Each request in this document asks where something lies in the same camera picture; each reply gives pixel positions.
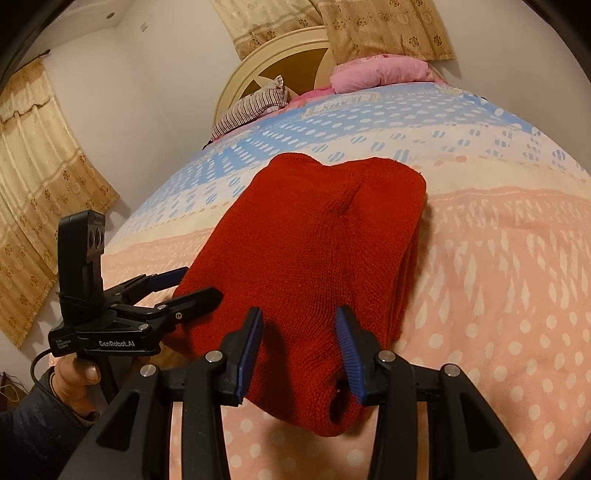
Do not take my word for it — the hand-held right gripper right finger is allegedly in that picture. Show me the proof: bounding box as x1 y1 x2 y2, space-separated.
335 305 532 480

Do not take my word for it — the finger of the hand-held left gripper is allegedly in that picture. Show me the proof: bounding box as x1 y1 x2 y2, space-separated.
111 287 225 340
104 266 190 306

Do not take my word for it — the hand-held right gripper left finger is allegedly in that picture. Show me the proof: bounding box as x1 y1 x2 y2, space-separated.
58 307 265 480

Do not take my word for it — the red knit sweater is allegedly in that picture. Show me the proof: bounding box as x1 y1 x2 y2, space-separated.
161 153 428 438

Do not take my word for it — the person's left forearm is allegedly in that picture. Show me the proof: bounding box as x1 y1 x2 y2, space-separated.
0 367 100 480

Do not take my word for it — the person's left hand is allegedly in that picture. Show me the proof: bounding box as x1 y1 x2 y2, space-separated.
48 353 103 418

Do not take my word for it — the beige floral curtain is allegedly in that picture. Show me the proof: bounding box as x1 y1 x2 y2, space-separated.
0 58 121 349
212 0 455 63

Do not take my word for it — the striped pillow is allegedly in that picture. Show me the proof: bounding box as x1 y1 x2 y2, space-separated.
211 76 291 139

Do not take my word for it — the polka dot bed cover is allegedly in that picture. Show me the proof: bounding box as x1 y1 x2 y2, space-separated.
99 80 591 480

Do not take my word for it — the pink floral sheet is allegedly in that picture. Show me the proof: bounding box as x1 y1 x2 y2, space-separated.
288 85 335 104

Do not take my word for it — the cream wooden headboard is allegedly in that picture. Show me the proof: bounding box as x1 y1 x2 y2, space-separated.
213 25 340 134

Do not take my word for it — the pink pillow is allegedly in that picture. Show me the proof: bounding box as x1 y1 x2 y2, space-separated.
330 54 435 94

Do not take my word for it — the black cable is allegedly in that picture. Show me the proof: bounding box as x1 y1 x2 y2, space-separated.
30 346 58 393

